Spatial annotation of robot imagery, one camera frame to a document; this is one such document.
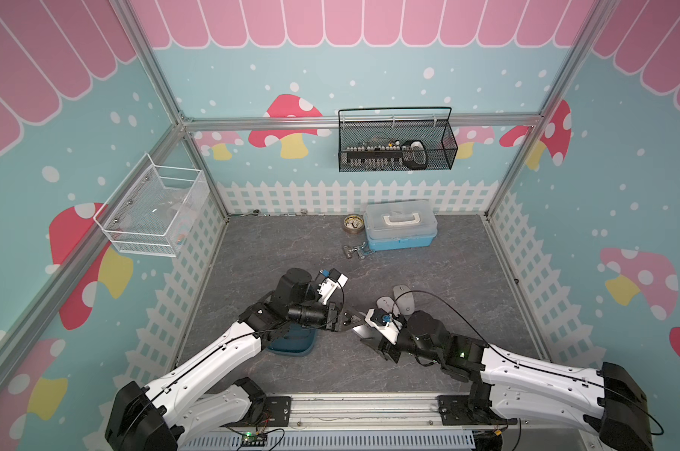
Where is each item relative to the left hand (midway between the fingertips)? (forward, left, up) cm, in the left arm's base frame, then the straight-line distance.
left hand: (358, 326), depth 68 cm
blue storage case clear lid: (+43, -16, -9) cm, 46 cm away
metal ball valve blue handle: (+38, -1, -19) cm, 42 cm away
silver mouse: (-1, -3, -4) cm, 5 cm away
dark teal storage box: (+4, +18, -24) cm, 30 cm away
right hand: (+2, -3, -6) cm, 7 cm away
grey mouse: (+17, -16, -18) cm, 29 cm away
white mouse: (+16, -10, -19) cm, 27 cm away
